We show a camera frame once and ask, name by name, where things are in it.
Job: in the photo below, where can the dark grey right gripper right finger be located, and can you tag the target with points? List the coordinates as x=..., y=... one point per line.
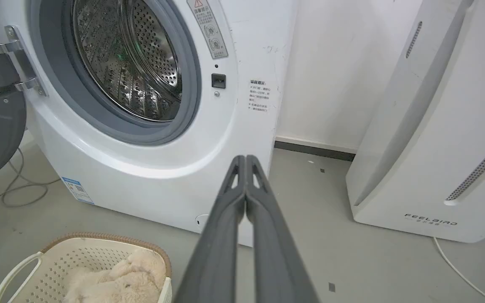
x=276, y=256

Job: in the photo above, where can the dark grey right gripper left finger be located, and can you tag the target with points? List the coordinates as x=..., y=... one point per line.
x=219, y=252

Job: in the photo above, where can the cream fluffy plush toy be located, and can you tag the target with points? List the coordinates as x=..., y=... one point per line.
x=116, y=282

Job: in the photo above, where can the white front-load washing machine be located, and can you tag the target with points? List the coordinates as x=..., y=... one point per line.
x=150, y=168

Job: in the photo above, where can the cream perforated laundry basket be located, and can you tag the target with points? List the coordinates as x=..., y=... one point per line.
x=49, y=269

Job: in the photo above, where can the white air purifier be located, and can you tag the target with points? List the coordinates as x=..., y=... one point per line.
x=436, y=126

